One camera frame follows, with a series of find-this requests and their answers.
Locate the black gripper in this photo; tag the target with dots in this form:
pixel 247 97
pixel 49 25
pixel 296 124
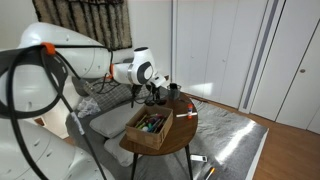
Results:
pixel 146 88

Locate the round metal door knob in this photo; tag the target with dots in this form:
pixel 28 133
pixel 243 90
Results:
pixel 302 70

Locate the small white rectangular device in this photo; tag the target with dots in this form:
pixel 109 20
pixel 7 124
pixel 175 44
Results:
pixel 199 158

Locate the red marker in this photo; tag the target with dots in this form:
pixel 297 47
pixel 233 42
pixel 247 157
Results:
pixel 156 117

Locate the crumpled white cloth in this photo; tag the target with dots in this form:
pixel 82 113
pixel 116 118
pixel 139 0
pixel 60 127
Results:
pixel 87 107

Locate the white folding closet door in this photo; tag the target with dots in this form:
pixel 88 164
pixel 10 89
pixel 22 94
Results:
pixel 220 50

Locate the white and orange pen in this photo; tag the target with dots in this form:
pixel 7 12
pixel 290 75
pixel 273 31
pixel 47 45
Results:
pixel 210 173

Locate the brown cardboard box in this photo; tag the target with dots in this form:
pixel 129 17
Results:
pixel 146 135

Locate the grey checkered cushion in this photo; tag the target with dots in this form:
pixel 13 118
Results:
pixel 113 95

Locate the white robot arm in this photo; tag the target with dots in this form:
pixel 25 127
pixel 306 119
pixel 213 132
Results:
pixel 76 56

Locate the grey rug with white edge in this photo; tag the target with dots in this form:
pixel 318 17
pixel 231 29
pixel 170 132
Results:
pixel 226 133

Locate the white door with knob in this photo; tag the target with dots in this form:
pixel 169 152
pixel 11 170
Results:
pixel 305 93

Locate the white plain door panel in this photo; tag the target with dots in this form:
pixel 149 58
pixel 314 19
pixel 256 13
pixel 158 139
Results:
pixel 283 50

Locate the shaggy brown wall hanging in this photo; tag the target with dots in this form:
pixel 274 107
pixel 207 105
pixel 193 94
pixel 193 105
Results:
pixel 86 21

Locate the glue stick with orange cap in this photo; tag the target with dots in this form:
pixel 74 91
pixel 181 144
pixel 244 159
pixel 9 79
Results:
pixel 190 111

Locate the green marker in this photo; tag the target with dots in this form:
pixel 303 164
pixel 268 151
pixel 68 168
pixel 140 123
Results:
pixel 141 121

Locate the white marker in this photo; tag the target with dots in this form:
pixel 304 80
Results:
pixel 183 115

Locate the black table leg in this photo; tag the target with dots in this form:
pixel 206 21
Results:
pixel 134 166
pixel 189 162

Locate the round wooden side table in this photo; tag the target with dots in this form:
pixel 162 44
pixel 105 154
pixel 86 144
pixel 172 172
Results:
pixel 181 128

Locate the light grey cushion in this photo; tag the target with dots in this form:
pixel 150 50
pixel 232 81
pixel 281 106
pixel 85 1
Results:
pixel 120 150
pixel 111 121

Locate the grey sofa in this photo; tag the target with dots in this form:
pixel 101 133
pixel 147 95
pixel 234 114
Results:
pixel 78 130

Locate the teal marker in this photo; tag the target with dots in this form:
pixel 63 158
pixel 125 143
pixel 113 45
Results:
pixel 150 126

